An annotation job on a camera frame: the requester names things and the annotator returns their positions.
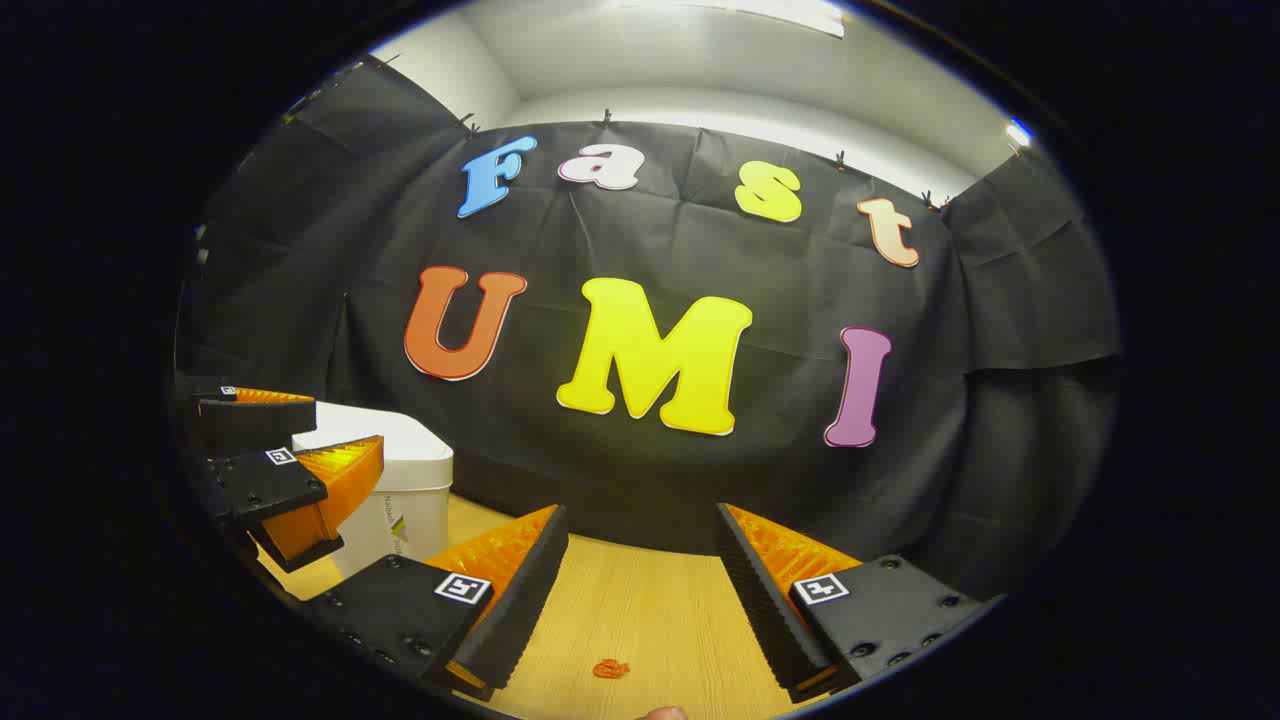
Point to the orange paper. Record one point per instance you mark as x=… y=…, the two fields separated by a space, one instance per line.
x=610 y=669

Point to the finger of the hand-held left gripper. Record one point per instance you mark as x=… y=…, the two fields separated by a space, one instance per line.
x=255 y=425
x=265 y=487

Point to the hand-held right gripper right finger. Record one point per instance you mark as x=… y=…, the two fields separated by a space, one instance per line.
x=765 y=610

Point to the wooden desktop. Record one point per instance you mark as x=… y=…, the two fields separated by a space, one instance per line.
x=650 y=620

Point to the black backdrop cloth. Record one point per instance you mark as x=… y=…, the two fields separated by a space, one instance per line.
x=650 y=240

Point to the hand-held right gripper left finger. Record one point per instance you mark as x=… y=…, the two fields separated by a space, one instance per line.
x=525 y=600

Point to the white desktop garbage bin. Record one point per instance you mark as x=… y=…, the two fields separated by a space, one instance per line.
x=410 y=470

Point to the small ceiling light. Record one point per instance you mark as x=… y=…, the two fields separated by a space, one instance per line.
x=1018 y=132

